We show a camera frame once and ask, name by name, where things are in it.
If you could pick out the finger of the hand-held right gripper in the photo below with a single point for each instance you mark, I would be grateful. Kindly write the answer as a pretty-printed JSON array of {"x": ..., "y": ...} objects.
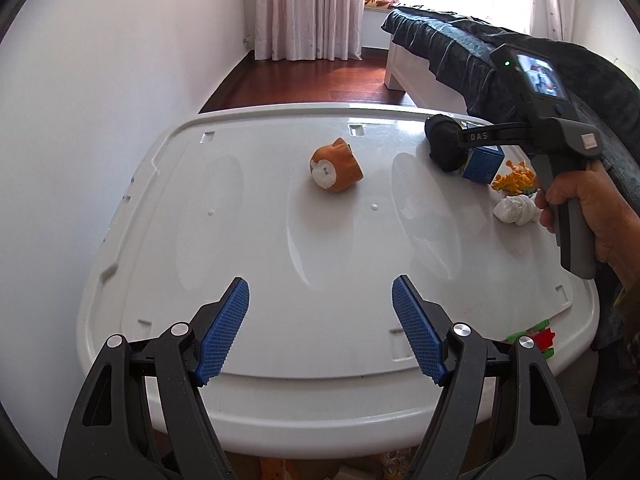
[{"x": 495, "y": 136}]

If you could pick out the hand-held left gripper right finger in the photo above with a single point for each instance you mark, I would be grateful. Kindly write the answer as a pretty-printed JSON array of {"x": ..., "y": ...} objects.
[{"x": 417, "y": 330}]

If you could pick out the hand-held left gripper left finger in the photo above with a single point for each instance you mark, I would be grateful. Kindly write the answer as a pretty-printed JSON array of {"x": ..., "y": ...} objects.
[{"x": 222, "y": 330}]

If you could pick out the black sock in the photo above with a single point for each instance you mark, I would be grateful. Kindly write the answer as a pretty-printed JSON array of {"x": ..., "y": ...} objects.
[{"x": 442, "y": 147}]

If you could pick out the person's right hand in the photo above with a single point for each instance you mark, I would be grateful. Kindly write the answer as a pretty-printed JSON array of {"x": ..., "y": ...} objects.
[{"x": 605, "y": 210}]

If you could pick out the blue small carton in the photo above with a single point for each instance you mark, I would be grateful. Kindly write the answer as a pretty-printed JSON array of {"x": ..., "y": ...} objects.
[{"x": 482, "y": 167}]

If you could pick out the orange yellow toy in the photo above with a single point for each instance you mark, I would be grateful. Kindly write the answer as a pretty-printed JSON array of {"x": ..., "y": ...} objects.
[{"x": 515, "y": 177}]

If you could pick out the white crumpled tissue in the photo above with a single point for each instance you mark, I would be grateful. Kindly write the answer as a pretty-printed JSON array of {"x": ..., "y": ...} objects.
[{"x": 515, "y": 210}]

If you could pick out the dark blue bedspread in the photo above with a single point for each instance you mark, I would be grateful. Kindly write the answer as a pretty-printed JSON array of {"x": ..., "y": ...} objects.
[{"x": 450, "y": 45}]

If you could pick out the red green toy car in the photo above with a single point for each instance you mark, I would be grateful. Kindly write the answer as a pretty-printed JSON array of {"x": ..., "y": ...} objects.
[{"x": 542, "y": 340}]

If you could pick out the pink patterned curtain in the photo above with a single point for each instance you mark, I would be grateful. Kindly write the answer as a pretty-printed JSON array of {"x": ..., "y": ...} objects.
[
  {"x": 305, "y": 10},
  {"x": 550, "y": 0}
]

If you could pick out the orange plush toy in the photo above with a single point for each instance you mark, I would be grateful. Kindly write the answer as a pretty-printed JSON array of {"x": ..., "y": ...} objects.
[{"x": 340, "y": 167}]

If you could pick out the white bed frame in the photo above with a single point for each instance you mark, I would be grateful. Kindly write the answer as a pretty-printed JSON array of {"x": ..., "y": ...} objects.
[{"x": 410, "y": 75}]

